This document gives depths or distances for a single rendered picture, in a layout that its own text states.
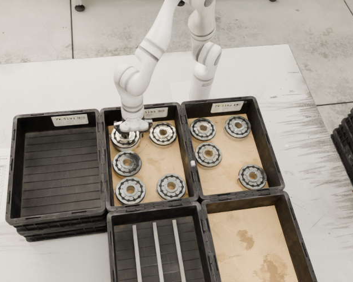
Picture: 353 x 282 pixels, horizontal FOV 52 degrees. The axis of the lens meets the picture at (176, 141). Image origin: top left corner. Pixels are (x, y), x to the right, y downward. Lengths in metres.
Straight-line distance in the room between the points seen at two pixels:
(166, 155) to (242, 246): 0.42
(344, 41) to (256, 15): 0.75
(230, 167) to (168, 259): 0.41
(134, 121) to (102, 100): 0.52
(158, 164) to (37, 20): 2.07
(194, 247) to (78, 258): 0.41
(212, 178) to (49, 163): 0.60
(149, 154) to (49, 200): 0.38
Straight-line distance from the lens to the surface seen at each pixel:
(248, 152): 1.42
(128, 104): 1.12
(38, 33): 3.05
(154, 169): 1.33
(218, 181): 1.33
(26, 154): 1.42
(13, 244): 1.44
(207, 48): 1.42
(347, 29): 3.51
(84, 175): 1.33
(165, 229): 1.25
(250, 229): 1.30
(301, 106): 1.80
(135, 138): 1.32
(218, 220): 1.28
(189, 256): 1.23
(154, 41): 1.04
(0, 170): 1.57
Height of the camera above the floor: 2.02
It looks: 59 degrees down
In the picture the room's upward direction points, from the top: 9 degrees clockwise
